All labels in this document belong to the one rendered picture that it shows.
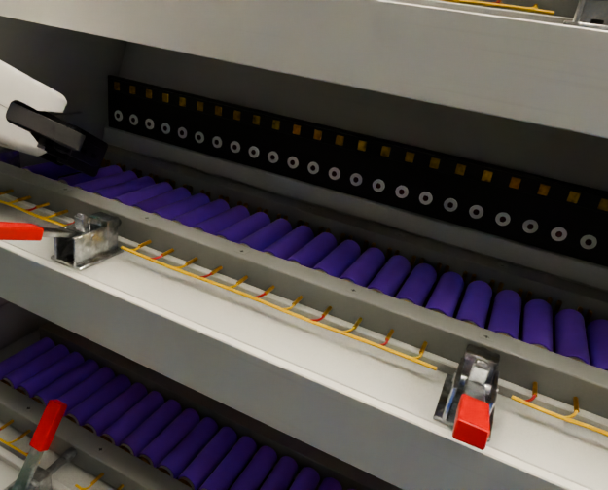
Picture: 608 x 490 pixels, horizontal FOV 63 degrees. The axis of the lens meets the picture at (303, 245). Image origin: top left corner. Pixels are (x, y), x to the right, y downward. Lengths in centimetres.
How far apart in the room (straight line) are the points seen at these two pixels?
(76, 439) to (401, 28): 39
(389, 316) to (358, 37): 16
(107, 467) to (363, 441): 23
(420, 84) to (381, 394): 16
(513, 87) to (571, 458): 18
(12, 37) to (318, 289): 36
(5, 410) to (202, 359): 25
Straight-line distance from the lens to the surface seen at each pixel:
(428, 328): 30
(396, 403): 27
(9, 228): 33
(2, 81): 37
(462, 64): 28
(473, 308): 34
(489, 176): 41
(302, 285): 32
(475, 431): 20
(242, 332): 30
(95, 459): 46
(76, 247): 36
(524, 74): 27
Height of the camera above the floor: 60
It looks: 5 degrees down
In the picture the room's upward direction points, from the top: 16 degrees clockwise
